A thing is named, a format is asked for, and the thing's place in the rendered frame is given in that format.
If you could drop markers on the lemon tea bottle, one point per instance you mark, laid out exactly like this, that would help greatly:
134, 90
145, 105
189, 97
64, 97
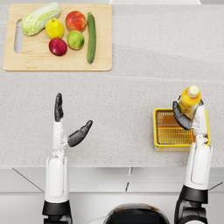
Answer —
189, 102

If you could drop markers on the yellow slatted basket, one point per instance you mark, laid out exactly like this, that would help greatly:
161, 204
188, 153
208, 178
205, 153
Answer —
169, 134

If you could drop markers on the yellow lemon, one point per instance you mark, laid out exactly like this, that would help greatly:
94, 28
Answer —
54, 28

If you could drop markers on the wooden cutting board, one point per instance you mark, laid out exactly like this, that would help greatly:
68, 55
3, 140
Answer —
38, 59

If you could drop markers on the white cabinet drawer fronts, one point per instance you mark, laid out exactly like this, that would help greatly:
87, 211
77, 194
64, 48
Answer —
116, 186

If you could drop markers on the green apple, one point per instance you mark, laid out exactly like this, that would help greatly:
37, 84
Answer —
75, 39

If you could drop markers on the green cucumber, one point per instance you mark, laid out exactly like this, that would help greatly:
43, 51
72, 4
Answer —
91, 38

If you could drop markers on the red and yellow apple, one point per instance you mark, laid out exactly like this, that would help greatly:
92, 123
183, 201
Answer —
75, 20

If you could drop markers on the dark round robot body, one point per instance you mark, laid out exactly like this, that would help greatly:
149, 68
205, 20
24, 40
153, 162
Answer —
136, 214

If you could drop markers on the pale green napa cabbage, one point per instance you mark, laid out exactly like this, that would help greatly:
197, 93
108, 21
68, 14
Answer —
39, 18

